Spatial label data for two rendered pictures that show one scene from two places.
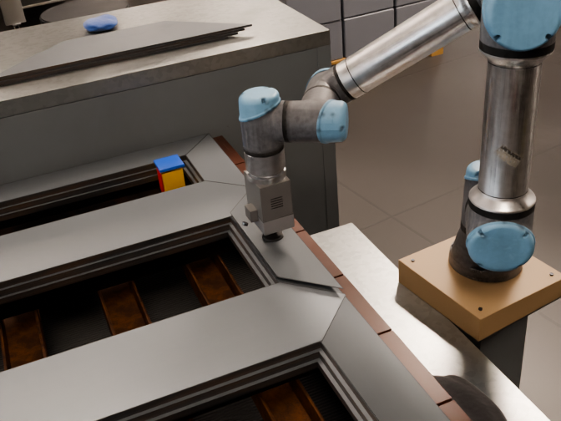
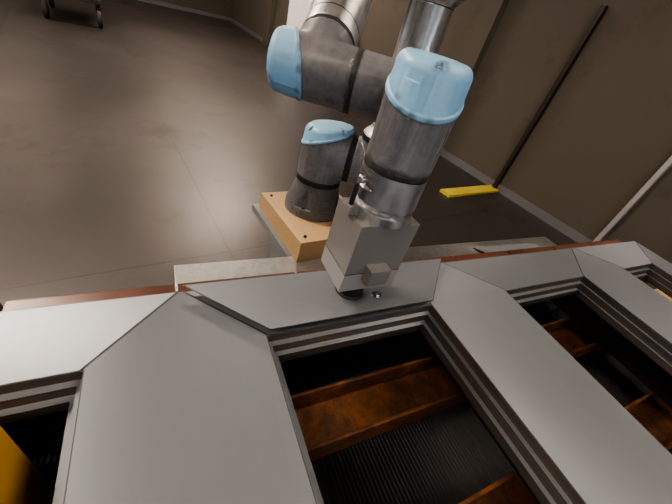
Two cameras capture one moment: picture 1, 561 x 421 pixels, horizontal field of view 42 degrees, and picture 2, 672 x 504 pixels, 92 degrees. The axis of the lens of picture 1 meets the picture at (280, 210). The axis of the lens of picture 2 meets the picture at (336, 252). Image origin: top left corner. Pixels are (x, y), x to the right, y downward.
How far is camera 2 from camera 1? 1.46 m
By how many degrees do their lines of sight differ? 82
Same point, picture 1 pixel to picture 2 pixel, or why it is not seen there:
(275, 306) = (471, 313)
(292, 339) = (513, 309)
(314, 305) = (460, 284)
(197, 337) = (551, 398)
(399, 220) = not seen: outside the picture
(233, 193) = (183, 322)
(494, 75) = (444, 18)
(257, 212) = (384, 266)
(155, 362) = (619, 454)
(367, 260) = (255, 272)
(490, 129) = not seen: hidden behind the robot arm
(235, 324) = (513, 354)
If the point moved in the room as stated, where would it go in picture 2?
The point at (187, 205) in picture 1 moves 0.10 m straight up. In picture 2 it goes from (190, 411) to (187, 350)
